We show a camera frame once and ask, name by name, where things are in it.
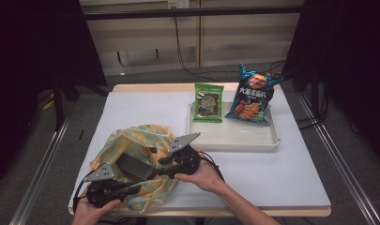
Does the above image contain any black cable bundle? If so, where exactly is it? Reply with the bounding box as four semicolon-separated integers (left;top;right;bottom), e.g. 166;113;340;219
295;83;331;130

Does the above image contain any person's left hand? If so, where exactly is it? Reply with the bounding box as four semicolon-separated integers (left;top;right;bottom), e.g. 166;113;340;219
72;196;122;225

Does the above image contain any white plastic tray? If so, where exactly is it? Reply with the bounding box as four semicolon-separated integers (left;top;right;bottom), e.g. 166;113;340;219
186;101;281;154

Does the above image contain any green seaweed snack packet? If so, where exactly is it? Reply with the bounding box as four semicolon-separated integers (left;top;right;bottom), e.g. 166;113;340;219
192;82;225;124

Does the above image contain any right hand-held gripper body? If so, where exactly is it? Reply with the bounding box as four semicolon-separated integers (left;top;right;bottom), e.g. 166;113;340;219
160;131;202;180

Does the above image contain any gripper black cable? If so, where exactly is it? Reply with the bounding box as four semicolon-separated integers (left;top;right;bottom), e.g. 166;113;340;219
71;169;97;217
199;150;226;184

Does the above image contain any aluminium rail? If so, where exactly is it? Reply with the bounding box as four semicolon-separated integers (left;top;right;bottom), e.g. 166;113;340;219
296;93;378;225
8;113;73;225

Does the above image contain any fruit print fabric bag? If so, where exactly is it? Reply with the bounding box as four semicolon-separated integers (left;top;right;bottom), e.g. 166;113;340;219
89;124;180;214

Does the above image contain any person's right hand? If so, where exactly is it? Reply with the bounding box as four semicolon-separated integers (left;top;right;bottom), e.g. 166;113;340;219
174;147;225;194

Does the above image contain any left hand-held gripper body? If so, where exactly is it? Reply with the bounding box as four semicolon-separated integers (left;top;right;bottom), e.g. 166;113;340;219
84;162;129;209

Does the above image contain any black floor cable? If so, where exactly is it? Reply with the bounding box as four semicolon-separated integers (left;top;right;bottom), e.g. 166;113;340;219
173;16;287;83

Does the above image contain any white wall socket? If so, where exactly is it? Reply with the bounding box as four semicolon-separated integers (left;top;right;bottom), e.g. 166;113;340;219
166;0;191;9

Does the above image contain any black box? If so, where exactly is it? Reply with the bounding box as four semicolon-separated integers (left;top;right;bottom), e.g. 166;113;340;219
116;152;157;182

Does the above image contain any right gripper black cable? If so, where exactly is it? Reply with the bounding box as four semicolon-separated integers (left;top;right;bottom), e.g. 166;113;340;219
199;150;226;184

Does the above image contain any black horizontal bar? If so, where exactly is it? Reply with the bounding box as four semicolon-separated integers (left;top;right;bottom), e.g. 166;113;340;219
83;5;304;22

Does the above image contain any yellow tape piece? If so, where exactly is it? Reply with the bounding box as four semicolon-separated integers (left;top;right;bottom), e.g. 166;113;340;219
41;98;55;111

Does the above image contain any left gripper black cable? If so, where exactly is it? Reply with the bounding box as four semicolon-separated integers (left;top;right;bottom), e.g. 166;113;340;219
71;169;97;217

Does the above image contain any blue potato chips packet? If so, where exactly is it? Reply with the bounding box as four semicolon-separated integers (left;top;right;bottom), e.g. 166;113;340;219
224;61;286;127

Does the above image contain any dark curtain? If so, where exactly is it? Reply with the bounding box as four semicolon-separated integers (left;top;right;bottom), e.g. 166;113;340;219
0;0;109;191
281;0;380;165

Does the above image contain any black metal stand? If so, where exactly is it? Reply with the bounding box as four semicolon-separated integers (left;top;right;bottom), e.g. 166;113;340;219
51;73;67;131

